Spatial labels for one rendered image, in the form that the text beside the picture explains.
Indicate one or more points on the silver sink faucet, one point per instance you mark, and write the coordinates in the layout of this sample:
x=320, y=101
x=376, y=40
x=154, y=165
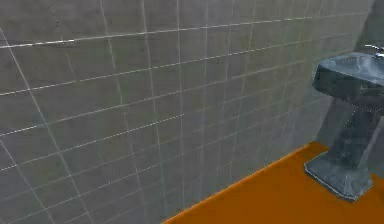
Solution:
x=377, y=50

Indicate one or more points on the dark grey pedestal sink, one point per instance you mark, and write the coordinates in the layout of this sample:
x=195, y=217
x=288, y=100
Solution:
x=350, y=83

